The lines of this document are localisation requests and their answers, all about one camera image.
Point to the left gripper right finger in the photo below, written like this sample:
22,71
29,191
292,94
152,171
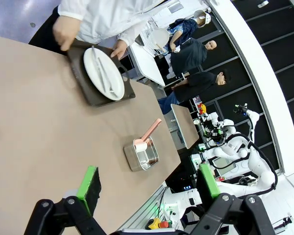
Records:
208,183

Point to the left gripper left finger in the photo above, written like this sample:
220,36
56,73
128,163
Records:
91,188

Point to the dark brown serving tray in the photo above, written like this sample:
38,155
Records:
93,98

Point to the silver fork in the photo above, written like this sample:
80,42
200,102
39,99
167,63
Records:
105,73

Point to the white round dinner plate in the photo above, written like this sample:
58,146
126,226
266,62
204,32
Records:
90,63

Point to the silver table knife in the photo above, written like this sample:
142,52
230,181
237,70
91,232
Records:
96,58

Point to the white robot arm black gripper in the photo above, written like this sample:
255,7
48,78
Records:
253,117

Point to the person's left hand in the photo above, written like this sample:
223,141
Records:
119,49

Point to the person's right hand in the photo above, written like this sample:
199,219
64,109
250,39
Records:
66,31

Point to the small display screen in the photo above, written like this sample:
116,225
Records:
221,163

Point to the rectangular stainless steel container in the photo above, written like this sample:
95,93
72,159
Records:
132,156

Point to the small brown table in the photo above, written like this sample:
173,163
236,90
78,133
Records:
184,124

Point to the yellow red emergency stop button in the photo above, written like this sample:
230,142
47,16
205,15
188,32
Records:
154,222

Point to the pink scoop spatula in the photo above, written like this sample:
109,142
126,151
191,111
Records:
151,128

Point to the seated person in black shirt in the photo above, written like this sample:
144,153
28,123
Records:
195,84

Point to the bald mannequin in black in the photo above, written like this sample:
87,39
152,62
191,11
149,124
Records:
188,56

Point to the white side table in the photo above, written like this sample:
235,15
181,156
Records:
146,66

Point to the white plate in dish rack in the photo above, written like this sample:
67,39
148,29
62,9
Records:
160,36

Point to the person in blue cap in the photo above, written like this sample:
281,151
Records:
183,27

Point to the person in white jacket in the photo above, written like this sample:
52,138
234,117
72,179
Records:
107,17

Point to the aluminium table frame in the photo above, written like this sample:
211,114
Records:
142,210

